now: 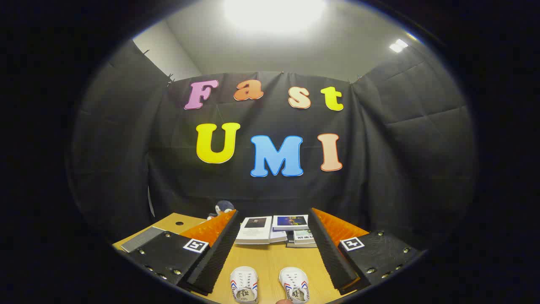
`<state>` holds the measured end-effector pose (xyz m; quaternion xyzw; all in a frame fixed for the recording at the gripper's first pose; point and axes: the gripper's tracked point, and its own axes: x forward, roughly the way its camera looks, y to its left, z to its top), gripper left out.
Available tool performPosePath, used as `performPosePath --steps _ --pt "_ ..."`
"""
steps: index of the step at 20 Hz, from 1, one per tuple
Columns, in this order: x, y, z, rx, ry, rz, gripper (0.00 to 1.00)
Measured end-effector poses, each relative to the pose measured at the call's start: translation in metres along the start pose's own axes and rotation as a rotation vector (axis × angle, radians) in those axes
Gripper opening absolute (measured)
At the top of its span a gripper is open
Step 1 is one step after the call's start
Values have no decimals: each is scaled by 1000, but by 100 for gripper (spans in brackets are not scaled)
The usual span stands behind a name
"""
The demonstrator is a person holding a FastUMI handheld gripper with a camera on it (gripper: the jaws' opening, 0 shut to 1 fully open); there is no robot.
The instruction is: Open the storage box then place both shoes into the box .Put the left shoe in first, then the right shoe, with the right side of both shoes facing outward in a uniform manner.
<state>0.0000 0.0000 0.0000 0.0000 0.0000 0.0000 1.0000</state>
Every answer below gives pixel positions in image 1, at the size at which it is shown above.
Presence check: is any white book blue picture cover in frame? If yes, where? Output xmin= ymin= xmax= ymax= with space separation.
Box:
xmin=272 ymin=214 xmax=309 ymax=231

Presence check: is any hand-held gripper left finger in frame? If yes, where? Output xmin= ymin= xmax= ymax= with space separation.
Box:
xmin=126 ymin=209 xmax=240 ymax=296

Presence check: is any dark grey book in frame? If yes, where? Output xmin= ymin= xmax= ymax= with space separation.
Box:
xmin=286 ymin=231 xmax=318 ymax=249

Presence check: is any white shoe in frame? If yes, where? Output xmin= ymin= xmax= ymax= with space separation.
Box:
xmin=230 ymin=266 xmax=259 ymax=304
xmin=279 ymin=267 xmax=310 ymax=304

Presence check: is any white book dark photo cover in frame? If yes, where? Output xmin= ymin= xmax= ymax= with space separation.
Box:
xmin=235 ymin=216 xmax=273 ymax=245

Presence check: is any teal cover book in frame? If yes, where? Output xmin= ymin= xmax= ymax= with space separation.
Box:
xmin=293 ymin=229 xmax=315 ymax=245

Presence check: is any large ceiling light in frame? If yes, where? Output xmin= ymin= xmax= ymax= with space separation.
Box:
xmin=223 ymin=0 xmax=328 ymax=33

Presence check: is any penguin plush toy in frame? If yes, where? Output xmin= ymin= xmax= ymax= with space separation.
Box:
xmin=207 ymin=200 xmax=235 ymax=220

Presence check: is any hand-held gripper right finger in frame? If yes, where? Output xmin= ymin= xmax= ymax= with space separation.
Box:
xmin=308 ymin=207 xmax=423 ymax=296

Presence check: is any grey fabric storage box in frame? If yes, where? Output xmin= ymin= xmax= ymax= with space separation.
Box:
xmin=120 ymin=227 xmax=167 ymax=253

